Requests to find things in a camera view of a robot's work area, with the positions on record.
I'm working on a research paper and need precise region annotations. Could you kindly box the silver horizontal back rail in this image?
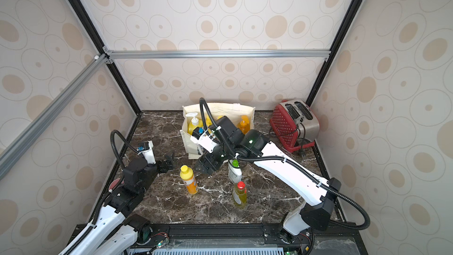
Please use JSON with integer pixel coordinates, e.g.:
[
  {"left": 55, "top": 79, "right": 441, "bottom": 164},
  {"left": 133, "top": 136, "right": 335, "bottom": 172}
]
[{"left": 106, "top": 49, "right": 331, "bottom": 59}]

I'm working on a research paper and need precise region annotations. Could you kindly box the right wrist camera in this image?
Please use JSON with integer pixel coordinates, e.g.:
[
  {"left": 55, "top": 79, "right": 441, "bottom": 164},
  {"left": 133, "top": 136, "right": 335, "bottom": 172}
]
[{"left": 190, "top": 116, "right": 245, "bottom": 155}]

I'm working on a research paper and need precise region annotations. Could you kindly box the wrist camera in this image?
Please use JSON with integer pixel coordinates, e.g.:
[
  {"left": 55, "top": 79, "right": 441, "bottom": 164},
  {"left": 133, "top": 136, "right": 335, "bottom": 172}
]
[
  {"left": 138, "top": 140, "right": 156, "bottom": 165},
  {"left": 190, "top": 116, "right": 245, "bottom": 155}
]

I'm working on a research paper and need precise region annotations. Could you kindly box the silver left side rail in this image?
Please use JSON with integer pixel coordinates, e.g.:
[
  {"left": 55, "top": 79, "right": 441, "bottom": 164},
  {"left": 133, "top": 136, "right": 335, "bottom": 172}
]
[{"left": 1, "top": 54, "right": 107, "bottom": 178}]

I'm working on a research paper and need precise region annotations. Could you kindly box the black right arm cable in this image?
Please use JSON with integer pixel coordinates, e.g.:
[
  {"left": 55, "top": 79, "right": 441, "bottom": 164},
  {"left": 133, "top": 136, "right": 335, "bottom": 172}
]
[{"left": 199, "top": 97, "right": 371, "bottom": 231}]

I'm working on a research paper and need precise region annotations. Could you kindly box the pink cup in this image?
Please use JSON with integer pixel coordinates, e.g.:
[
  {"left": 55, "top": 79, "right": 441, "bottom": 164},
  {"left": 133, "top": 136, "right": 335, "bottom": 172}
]
[{"left": 109, "top": 178, "right": 121, "bottom": 191}]

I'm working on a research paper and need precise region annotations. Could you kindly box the yellow pump dish soap bottle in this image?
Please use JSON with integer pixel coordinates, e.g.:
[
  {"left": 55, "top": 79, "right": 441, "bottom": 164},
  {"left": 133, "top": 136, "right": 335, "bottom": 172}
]
[{"left": 186, "top": 112, "right": 203, "bottom": 135}]

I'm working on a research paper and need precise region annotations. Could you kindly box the orange pump dish soap bottle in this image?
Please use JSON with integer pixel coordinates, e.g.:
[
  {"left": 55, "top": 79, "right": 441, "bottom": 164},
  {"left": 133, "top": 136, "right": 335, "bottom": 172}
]
[{"left": 238, "top": 115, "right": 251, "bottom": 134}]

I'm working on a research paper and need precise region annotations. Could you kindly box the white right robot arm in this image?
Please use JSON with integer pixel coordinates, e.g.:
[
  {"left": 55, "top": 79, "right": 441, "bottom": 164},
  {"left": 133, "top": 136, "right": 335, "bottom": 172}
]
[{"left": 191, "top": 128, "right": 341, "bottom": 236}]

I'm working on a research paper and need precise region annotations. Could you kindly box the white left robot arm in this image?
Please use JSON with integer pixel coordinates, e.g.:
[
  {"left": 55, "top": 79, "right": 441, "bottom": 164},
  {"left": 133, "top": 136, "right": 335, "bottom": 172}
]
[{"left": 61, "top": 154, "right": 175, "bottom": 255}]

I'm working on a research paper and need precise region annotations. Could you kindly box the orange bottle yellow cap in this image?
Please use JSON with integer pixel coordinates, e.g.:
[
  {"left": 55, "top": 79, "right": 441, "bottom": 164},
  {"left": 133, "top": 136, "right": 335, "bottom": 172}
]
[
  {"left": 205, "top": 116, "right": 212, "bottom": 127},
  {"left": 179, "top": 165, "right": 198, "bottom": 195}
]

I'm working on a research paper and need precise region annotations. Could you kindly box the yellow-green bottle red cap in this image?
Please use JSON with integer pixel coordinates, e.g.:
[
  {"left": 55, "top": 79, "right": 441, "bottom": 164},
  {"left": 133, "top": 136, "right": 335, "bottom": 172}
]
[{"left": 232, "top": 181, "right": 247, "bottom": 208}]

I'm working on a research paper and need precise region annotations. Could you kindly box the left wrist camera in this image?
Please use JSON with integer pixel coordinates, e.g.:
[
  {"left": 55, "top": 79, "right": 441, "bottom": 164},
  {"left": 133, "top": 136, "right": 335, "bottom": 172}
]
[{"left": 138, "top": 140, "right": 156, "bottom": 165}]

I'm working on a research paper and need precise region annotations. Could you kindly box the red and silver toaster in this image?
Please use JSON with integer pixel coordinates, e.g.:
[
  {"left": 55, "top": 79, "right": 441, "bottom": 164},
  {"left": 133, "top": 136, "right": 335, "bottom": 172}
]
[{"left": 270, "top": 99, "right": 320, "bottom": 153}]

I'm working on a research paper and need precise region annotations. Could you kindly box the white bottle green cap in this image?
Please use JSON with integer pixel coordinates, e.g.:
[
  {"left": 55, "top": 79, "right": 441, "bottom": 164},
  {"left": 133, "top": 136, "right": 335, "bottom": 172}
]
[{"left": 228, "top": 159, "right": 243, "bottom": 184}]

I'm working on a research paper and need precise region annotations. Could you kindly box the black toaster power cord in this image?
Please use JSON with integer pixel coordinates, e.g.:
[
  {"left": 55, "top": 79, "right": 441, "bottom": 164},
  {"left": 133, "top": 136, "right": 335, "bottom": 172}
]
[{"left": 279, "top": 122, "right": 309, "bottom": 149}]

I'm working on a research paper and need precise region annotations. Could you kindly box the black base frame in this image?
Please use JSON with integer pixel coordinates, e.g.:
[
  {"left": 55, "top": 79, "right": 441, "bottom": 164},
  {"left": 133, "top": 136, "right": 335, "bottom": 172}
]
[{"left": 63, "top": 222, "right": 369, "bottom": 255}]

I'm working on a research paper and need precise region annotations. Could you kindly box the cream starry night tote bag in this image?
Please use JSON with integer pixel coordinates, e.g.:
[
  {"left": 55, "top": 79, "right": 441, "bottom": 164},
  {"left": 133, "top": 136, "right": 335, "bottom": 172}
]
[{"left": 180, "top": 103, "right": 255, "bottom": 159}]

